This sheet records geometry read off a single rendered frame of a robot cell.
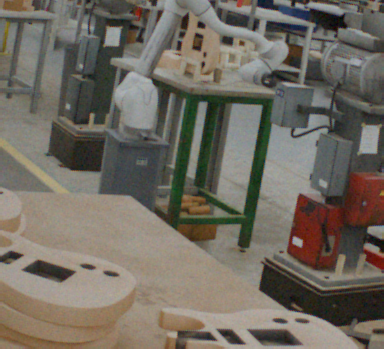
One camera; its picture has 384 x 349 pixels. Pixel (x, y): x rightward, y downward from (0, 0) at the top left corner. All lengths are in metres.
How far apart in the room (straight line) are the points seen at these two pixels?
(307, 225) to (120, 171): 0.96
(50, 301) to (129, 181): 3.38
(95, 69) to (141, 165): 2.23
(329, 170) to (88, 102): 2.82
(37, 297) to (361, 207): 3.18
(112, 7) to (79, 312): 5.51
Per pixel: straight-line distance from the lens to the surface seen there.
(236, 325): 2.34
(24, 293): 2.06
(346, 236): 5.22
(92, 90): 7.50
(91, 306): 2.05
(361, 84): 5.04
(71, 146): 7.45
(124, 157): 5.35
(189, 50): 6.10
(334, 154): 5.06
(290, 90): 5.11
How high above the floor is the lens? 1.83
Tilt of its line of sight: 13 degrees down
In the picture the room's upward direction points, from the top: 10 degrees clockwise
